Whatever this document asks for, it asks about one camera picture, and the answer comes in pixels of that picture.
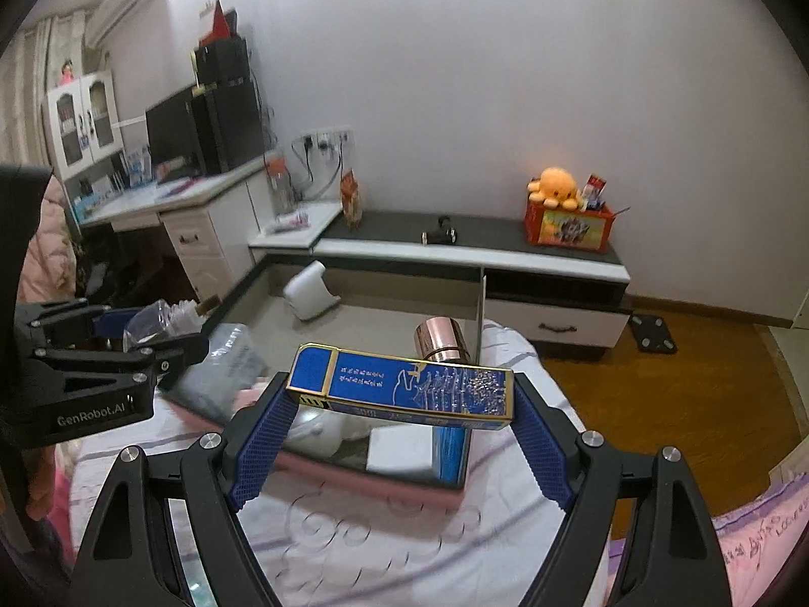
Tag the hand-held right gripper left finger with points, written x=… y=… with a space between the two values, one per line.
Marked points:
x=262 y=449

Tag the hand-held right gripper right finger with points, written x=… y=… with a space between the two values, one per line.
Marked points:
x=547 y=449

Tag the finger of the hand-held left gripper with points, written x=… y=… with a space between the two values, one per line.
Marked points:
x=117 y=325
x=177 y=354

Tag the clear plastic bottle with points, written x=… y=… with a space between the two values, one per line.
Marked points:
x=161 y=322

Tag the clear plastic case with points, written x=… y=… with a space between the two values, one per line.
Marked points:
x=221 y=373

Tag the blue box gold trim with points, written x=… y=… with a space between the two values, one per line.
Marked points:
x=379 y=386

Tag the white power adapter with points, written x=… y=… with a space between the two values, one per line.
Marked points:
x=401 y=449

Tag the white figurine silver base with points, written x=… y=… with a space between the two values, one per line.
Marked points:
x=309 y=294

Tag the rose gold metal cup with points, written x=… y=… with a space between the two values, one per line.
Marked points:
x=442 y=338

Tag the pink storage box grey interior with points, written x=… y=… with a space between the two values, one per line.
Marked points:
x=392 y=294

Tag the pink padded jacket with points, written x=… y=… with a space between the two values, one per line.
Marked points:
x=50 y=246

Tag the black office chair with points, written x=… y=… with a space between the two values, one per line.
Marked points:
x=104 y=278

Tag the white rounded plastic object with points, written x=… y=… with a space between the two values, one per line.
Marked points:
x=328 y=433

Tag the white desk with drawers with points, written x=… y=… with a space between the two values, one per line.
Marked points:
x=208 y=240

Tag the white glass-door cabinet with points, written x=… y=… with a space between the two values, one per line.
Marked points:
x=82 y=126

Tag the blue boxes on desk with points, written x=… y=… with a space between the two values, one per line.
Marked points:
x=137 y=167

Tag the pink papers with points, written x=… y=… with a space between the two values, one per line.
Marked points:
x=176 y=188

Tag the black bathroom scale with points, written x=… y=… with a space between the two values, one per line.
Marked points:
x=652 y=333

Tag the beige curtain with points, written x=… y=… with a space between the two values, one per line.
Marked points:
x=38 y=95

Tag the white nightstand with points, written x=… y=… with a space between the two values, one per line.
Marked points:
x=297 y=237

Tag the printed leaflets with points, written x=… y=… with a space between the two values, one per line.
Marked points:
x=291 y=221

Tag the small doll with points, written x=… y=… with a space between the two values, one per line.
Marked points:
x=66 y=73

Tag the black computer monitor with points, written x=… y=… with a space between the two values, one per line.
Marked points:
x=174 y=133

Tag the water bottle orange cap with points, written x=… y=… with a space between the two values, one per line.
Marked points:
x=280 y=186

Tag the black and white tv cabinet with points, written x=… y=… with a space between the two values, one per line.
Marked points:
x=505 y=246

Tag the pink printed quilt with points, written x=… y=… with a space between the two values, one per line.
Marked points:
x=746 y=544

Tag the red printed toy box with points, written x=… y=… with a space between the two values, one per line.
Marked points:
x=569 y=227

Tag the black computer tower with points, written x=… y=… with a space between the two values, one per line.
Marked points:
x=231 y=126

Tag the orange printed bag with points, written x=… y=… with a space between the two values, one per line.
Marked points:
x=351 y=199

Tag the small black metal tool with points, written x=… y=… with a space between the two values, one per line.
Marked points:
x=439 y=232

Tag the red and white packet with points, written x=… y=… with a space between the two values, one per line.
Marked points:
x=594 y=193

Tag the orange octopus plush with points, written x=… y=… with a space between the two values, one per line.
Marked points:
x=553 y=186

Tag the white air conditioner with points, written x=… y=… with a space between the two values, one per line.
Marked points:
x=123 y=3

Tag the black speaker box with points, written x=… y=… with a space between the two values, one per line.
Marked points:
x=221 y=63

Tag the red triangular stand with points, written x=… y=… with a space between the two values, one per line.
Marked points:
x=221 y=25

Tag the white wall socket panel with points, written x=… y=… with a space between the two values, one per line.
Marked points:
x=325 y=139

